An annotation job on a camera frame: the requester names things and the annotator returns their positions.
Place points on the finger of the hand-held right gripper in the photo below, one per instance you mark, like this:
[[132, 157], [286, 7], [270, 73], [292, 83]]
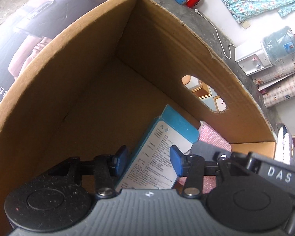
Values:
[[206, 150]]

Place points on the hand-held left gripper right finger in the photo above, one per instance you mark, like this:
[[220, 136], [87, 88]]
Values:
[[175, 161]]

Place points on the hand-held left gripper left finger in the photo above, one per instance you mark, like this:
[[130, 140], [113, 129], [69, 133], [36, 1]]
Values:
[[121, 154]]

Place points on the blue and white paper box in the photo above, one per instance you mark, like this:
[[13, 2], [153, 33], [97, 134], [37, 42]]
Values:
[[157, 150]]

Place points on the brown cardboard box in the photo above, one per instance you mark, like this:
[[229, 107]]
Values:
[[88, 78]]

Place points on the fruit print vinyl mat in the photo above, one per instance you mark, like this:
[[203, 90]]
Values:
[[206, 95]]

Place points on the white water dispenser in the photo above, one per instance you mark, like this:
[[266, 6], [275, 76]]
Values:
[[250, 59]]

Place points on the floral vinyl roll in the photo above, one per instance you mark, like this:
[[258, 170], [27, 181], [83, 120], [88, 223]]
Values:
[[277, 72]]

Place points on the blue water bottle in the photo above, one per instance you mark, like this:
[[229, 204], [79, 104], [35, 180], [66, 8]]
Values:
[[282, 44]]

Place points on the red thermos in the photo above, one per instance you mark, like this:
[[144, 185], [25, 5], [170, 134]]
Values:
[[193, 0]]

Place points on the beige wall socket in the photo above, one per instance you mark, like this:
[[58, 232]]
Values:
[[245, 24]]

